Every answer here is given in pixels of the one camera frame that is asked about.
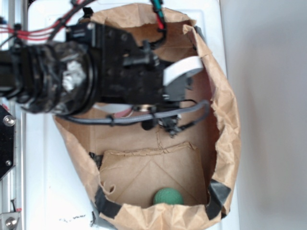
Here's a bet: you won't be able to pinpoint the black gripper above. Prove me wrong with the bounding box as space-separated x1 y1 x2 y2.
66 23 203 110

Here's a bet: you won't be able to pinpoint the pink plush bunny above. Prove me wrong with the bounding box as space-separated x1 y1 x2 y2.
114 109 133 118

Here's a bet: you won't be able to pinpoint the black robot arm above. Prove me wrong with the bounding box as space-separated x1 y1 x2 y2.
0 23 203 115

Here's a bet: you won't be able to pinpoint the brown paper bag tray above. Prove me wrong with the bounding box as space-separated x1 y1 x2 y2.
54 8 241 230

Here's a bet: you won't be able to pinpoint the green textured ball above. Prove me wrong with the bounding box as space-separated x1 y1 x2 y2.
153 187 184 205

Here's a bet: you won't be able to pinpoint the black mounting plate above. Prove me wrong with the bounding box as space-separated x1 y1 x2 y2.
0 104 16 180

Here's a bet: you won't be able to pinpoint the grey braided cable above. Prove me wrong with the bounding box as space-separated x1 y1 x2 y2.
62 99 210 127

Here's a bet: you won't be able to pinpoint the white ribbon cable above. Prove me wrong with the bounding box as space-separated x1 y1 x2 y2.
163 56 203 86

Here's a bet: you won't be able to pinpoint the red green wire bundle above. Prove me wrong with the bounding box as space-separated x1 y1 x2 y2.
150 0 168 46

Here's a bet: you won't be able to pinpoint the red and black wires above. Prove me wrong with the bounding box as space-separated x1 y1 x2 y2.
0 0 93 48

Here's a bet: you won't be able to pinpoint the aluminium frame rail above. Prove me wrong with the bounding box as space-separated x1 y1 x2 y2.
0 0 27 230

